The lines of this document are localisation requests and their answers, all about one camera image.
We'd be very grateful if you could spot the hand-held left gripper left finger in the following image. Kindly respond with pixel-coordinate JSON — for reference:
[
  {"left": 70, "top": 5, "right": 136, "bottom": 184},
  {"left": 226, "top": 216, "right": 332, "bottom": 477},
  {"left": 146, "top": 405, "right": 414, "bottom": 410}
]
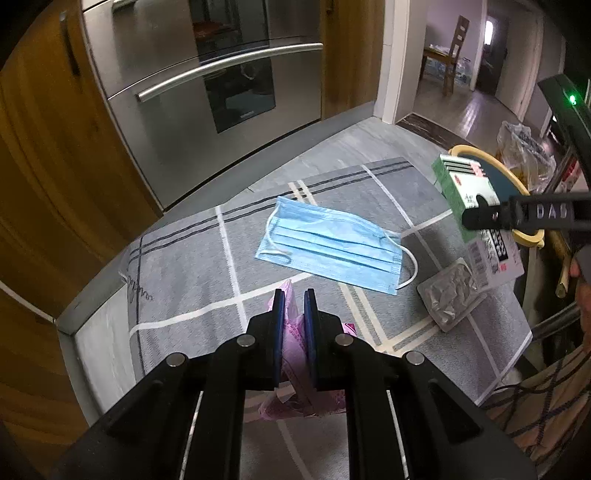
[{"left": 48, "top": 288, "right": 286, "bottom": 480}]

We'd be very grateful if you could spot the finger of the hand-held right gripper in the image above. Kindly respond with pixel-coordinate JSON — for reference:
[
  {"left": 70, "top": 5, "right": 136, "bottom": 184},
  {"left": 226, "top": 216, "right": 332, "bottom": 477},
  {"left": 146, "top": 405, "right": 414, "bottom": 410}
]
[{"left": 462, "top": 194, "right": 526, "bottom": 230}]

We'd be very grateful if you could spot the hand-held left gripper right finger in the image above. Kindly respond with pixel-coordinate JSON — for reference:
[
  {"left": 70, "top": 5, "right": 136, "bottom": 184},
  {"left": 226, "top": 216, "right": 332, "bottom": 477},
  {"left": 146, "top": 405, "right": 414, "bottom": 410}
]
[{"left": 303, "top": 288, "right": 539, "bottom": 480}]

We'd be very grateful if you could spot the pink plastic wrapper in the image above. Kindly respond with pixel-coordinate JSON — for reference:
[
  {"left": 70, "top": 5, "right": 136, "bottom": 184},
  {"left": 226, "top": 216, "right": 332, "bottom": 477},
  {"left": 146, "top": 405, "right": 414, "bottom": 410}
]
[{"left": 259, "top": 279, "right": 358, "bottom": 422}]

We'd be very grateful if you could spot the green and white carton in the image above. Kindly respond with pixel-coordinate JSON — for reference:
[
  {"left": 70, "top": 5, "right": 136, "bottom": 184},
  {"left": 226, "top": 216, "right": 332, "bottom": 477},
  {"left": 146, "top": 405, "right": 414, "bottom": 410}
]
[{"left": 431, "top": 154, "right": 526, "bottom": 292}]

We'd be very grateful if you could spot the blue face mask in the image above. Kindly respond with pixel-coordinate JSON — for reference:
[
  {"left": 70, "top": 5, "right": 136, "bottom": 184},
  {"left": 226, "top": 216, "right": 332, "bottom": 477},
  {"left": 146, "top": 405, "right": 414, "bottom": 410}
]
[{"left": 255, "top": 196, "right": 419, "bottom": 296}]

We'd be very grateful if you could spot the person's right hand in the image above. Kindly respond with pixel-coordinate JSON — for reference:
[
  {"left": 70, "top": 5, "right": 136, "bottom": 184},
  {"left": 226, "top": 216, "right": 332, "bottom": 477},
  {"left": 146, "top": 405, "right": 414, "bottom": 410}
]
[{"left": 569, "top": 244, "right": 591, "bottom": 356}]

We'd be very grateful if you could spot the clear plastic bag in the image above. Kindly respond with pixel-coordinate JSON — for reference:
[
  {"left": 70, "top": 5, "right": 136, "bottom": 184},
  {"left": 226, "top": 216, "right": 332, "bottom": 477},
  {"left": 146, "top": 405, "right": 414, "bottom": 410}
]
[{"left": 496, "top": 121, "right": 557, "bottom": 195}]

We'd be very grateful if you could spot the grey checked mat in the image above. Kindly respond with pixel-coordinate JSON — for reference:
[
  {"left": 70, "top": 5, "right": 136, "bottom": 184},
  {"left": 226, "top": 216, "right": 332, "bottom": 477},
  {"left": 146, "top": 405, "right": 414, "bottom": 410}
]
[{"left": 121, "top": 157, "right": 534, "bottom": 480}]

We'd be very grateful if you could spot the wooden stick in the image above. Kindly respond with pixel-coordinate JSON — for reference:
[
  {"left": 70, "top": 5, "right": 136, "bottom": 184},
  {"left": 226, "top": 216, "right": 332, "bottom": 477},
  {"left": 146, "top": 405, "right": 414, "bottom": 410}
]
[{"left": 549, "top": 230, "right": 574, "bottom": 297}]

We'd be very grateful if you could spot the silver blister pack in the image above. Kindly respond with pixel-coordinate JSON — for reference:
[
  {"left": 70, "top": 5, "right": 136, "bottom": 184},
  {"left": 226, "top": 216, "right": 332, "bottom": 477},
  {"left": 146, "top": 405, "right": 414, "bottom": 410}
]
[{"left": 417, "top": 257, "right": 489, "bottom": 333}]

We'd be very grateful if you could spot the grey metal bar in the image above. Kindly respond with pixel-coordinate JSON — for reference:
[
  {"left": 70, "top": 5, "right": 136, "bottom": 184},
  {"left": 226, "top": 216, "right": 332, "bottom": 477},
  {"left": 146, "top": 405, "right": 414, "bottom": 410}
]
[{"left": 530, "top": 304, "right": 583, "bottom": 339}]

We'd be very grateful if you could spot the pack of water bottles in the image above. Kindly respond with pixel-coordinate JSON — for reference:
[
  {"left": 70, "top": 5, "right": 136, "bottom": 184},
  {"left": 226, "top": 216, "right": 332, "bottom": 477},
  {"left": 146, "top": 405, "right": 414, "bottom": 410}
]
[{"left": 426, "top": 56, "right": 475, "bottom": 87}]

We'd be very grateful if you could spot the wooden dining chair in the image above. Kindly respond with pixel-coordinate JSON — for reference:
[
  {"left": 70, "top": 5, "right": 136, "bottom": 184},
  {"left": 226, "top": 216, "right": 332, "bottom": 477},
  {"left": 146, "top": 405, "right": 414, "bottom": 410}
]
[{"left": 442, "top": 15, "right": 471, "bottom": 97}]

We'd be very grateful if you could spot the person's beige clothing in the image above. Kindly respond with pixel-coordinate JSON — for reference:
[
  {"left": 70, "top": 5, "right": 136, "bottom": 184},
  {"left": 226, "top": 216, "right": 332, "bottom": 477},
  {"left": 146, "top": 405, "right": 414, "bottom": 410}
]
[{"left": 480, "top": 345, "right": 591, "bottom": 468}]

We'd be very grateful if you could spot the narrow wooden cabinet door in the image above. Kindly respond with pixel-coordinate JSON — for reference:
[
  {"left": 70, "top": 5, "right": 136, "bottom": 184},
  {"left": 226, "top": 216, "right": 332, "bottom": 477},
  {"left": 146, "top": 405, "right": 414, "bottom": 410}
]
[{"left": 320, "top": 0, "right": 385, "bottom": 121}]

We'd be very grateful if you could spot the stainless steel double oven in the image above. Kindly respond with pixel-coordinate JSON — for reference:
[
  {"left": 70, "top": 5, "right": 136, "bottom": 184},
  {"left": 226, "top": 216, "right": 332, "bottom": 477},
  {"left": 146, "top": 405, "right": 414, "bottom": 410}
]
[{"left": 81, "top": 0, "right": 325, "bottom": 212}]

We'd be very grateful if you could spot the wide wooden cabinet door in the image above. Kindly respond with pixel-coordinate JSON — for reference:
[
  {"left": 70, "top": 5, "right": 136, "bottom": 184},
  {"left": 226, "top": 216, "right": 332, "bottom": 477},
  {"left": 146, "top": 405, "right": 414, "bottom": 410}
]
[{"left": 0, "top": 0, "right": 163, "bottom": 324}]

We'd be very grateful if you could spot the white door frame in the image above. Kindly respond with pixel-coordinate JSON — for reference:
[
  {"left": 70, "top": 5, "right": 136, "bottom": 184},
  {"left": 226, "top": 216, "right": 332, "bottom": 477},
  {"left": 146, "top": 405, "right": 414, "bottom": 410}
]
[{"left": 473, "top": 0, "right": 544, "bottom": 121}]

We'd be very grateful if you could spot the black braided cable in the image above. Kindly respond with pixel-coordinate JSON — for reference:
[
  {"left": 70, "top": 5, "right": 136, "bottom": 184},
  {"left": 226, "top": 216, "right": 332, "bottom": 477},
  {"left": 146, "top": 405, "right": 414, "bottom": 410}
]
[{"left": 502, "top": 359, "right": 570, "bottom": 463}]

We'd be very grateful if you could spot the steel oven door handle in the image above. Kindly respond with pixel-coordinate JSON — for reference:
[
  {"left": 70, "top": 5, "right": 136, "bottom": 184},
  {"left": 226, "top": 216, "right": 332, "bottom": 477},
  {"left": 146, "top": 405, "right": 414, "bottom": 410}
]
[{"left": 135, "top": 43, "right": 325, "bottom": 103}]

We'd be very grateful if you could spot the black cabinet handle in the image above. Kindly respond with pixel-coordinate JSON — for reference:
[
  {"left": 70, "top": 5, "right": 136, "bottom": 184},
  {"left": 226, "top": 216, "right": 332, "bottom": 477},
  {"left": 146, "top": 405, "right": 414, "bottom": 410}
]
[{"left": 58, "top": 11, "right": 82, "bottom": 76}]

